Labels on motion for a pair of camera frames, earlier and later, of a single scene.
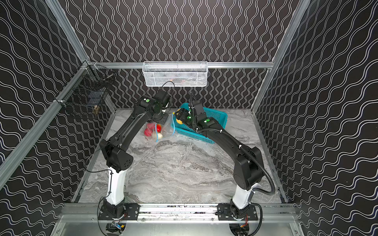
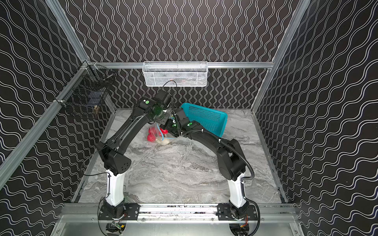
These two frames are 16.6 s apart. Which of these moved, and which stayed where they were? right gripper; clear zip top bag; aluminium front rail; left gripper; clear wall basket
Moved: right gripper; clear zip top bag
Stayed: left gripper; aluminium front rail; clear wall basket
